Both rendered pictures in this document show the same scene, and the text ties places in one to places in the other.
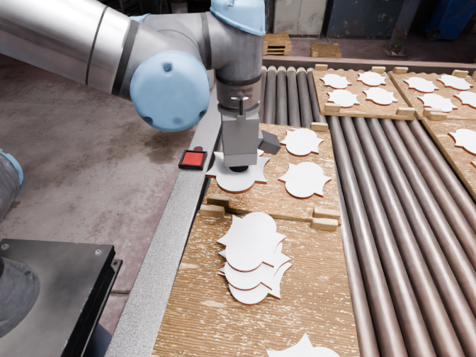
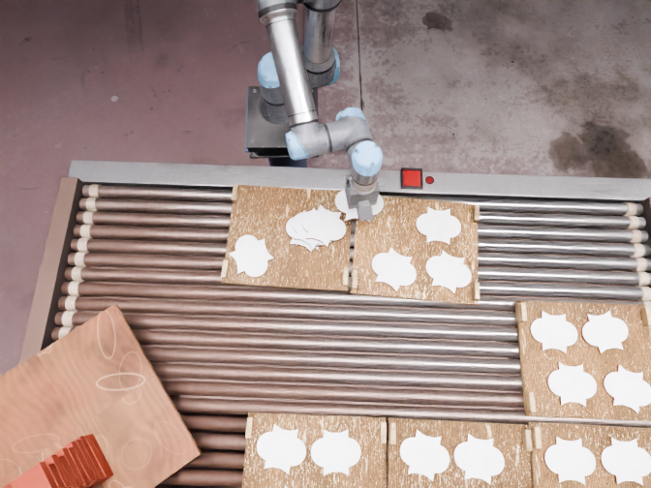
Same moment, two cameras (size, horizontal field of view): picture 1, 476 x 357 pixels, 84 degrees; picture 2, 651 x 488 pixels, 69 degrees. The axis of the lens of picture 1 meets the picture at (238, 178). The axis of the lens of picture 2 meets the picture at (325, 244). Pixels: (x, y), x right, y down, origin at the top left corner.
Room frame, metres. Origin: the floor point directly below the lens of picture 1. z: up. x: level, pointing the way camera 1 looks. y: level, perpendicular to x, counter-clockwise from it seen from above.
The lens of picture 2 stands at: (0.27, -0.56, 2.42)
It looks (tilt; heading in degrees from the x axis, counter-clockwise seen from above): 72 degrees down; 85
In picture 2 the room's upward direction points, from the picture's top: 1 degrees clockwise
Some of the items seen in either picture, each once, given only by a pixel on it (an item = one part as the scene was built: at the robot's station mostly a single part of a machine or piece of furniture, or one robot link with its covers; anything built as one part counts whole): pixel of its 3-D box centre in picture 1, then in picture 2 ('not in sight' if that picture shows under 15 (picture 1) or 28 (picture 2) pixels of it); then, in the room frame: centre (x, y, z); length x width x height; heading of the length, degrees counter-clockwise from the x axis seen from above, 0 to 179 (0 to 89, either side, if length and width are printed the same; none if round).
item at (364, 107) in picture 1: (357, 88); (589, 358); (1.09, -0.52, 0.94); 0.41 x 0.35 x 0.04; 173
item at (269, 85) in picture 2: not in sight; (278, 76); (0.20, 0.45, 1.11); 0.13 x 0.12 x 0.14; 11
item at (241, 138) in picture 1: (250, 128); (362, 196); (0.43, -0.02, 1.18); 0.12 x 0.09 x 0.16; 96
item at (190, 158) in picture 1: (193, 160); (411, 178); (0.64, 0.14, 0.92); 0.06 x 0.06 x 0.01; 83
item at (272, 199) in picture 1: (275, 163); (416, 247); (0.62, -0.12, 0.93); 0.41 x 0.35 x 0.02; 170
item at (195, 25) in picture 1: (169, 48); (348, 133); (0.39, 0.09, 1.33); 0.11 x 0.11 x 0.08; 11
